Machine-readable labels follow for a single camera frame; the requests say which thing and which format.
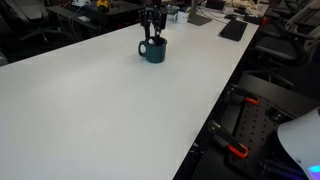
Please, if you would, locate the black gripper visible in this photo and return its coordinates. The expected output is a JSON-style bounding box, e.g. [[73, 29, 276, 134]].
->
[[139, 0, 166, 39]]

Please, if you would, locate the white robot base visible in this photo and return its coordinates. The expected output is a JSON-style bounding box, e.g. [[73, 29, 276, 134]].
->
[[277, 107, 320, 180]]

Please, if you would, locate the white ceramic mug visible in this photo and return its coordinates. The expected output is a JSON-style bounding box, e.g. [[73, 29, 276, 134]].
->
[[174, 11, 189, 24]]

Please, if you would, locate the dark green ceramic mug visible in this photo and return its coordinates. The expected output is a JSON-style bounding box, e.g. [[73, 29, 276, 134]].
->
[[138, 37, 167, 64]]

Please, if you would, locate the grey monitor stand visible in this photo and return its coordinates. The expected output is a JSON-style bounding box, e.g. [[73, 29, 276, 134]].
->
[[188, 0, 211, 26]]

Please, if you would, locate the black keyboard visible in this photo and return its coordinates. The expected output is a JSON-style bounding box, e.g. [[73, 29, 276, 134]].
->
[[219, 20, 247, 41]]

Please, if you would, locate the black office chair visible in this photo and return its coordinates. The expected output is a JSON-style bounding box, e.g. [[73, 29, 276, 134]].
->
[[250, 0, 320, 84]]

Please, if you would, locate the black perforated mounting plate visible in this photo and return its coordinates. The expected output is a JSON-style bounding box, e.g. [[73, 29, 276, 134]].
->
[[228, 97, 307, 180]]

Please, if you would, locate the orange-handled clamp far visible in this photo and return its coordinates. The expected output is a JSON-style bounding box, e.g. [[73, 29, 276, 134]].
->
[[229, 85, 259, 105]]

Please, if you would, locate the orange-handled clamp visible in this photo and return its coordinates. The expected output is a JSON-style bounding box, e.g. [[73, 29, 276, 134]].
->
[[209, 121, 249, 159], [229, 85, 259, 105]]

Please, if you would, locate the orange-handled clamp near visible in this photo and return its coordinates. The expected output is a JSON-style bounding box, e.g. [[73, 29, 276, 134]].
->
[[209, 121, 249, 159]]

